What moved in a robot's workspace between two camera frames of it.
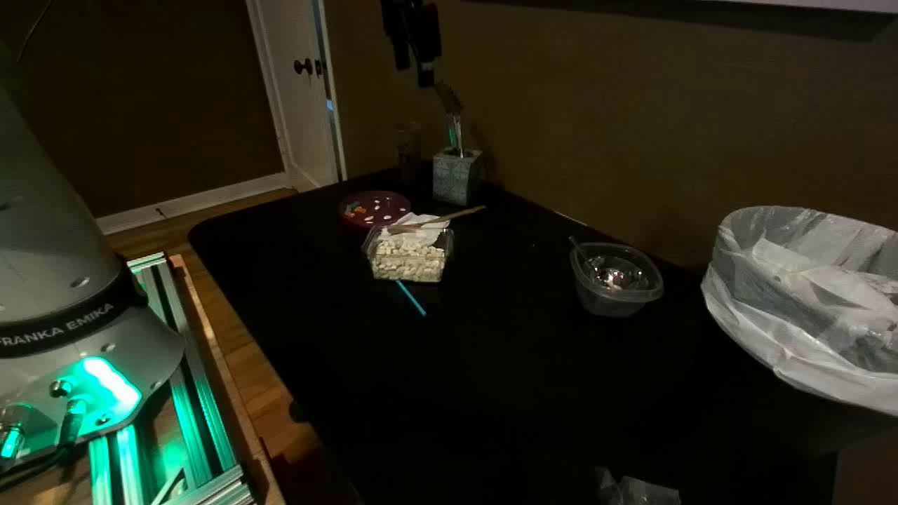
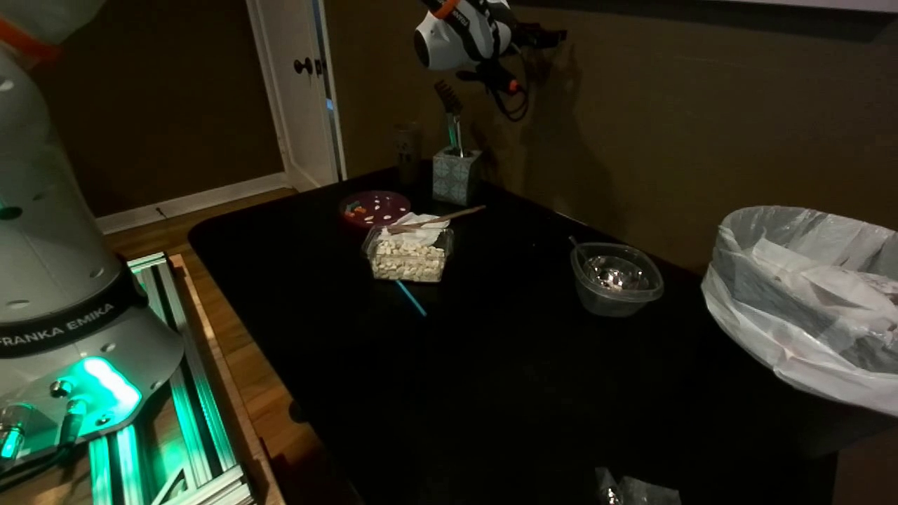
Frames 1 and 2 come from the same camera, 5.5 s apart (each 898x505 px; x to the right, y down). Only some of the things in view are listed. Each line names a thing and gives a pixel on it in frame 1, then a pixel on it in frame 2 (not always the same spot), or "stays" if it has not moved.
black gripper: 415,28 → 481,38
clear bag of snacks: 408,249 stays
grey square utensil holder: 454,176 stays
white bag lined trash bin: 815,296 stays
